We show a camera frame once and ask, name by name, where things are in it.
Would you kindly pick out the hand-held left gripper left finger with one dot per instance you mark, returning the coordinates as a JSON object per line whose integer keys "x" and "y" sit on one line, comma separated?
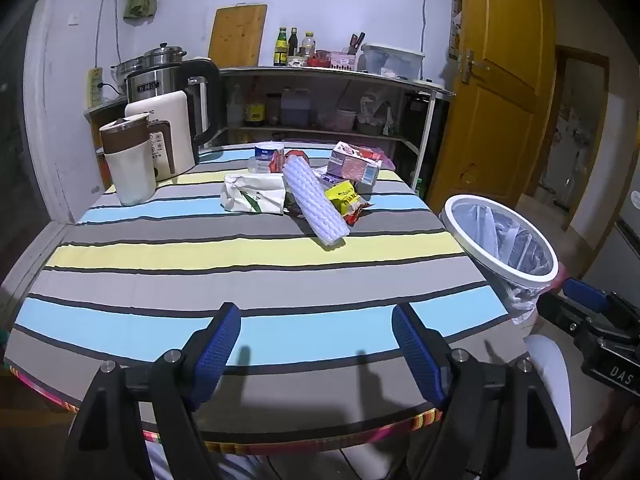
{"x": 220, "y": 355}

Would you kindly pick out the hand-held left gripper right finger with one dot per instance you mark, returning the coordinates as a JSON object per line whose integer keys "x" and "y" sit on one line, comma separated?
{"x": 417, "y": 355}

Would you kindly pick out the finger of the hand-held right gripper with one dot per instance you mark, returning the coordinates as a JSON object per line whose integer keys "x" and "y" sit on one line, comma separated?
{"x": 560, "y": 312}
{"x": 585, "y": 294}

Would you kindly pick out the white trash can with liner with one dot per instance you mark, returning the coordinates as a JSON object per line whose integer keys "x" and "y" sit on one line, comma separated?
{"x": 470, "y": 245}

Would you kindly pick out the white paper packet green print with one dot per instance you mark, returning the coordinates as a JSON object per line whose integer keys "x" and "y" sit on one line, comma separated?
{"x": 252, "y": 192}

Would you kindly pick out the yellow red snack packet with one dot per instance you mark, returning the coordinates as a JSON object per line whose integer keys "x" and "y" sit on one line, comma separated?
{"x": 345, "y": 200}

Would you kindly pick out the white foam net sleeve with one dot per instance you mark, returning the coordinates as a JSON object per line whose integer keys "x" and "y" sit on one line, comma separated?
{"x": 315, "y": 205}

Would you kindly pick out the pink carton box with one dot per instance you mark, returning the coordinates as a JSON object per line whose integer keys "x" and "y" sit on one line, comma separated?
{"x": 352, "y": 165}

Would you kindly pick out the clear plastic bottle blue label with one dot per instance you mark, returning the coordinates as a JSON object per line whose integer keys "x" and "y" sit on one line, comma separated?
{"x": 265, "y": 157}

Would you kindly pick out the person's right forearm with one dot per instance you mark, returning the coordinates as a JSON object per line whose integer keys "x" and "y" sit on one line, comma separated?
{"x": 622, "y": 425}

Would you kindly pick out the striped tablecloth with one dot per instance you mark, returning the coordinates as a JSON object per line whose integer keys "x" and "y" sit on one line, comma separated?
{"x": 200, "y": 270}

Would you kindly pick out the yellow wooden door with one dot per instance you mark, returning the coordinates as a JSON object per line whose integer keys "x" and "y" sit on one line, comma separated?
{"x": 500, "y": 110}

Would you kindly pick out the white jug with brown band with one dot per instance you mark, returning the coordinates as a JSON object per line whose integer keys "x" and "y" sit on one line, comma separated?
{"x": 127, "y": 165}

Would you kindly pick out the white kitchen appliance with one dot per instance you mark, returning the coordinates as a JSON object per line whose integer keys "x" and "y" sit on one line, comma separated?
{"x": 167, "y": 125}

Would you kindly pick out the soy sauce bottle yellow label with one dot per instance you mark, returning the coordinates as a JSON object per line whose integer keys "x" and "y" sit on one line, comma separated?
{"x": 254, "y": 110}

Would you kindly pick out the bundle of plastic bags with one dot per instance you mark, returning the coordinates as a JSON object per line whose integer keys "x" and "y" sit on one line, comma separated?
{"x": 375, "y": 110}

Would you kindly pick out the blue oil jug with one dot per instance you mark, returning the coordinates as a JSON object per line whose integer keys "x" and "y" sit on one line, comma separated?
{"x": 295, "y": 107}

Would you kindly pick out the clear storage container with lid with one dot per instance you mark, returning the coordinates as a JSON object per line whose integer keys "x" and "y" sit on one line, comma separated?
{"x": 392, "y": 62}

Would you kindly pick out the power strip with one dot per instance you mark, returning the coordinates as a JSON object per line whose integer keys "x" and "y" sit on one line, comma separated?
{"x": 95, "y": 87}

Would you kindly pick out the grey shelf unit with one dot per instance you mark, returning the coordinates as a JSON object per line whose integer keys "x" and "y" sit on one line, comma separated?
{"x": 325, "y": 72}

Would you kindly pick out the pink knife holder box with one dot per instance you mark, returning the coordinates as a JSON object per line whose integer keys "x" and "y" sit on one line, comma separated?
{"x": 344, "y": 60}

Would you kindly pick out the green oil bottle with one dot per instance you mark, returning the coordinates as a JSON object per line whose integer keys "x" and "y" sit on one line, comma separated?
{"x": 280, "y": 50}

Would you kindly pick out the wooden cutting board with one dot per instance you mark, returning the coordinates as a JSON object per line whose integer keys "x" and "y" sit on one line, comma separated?
{"x": 237, "y": 35}

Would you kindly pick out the dark sauce bottle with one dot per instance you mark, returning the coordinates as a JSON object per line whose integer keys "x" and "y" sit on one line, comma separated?
{"x": 293, "y": 42}

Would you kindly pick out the clear bottle with yellow cap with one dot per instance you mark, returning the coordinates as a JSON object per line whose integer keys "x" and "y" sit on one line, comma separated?
{"x": 309, "y": 45}

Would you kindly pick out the wall switch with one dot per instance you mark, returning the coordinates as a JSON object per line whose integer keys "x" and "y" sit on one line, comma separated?
{"x": 73, "y": 18}

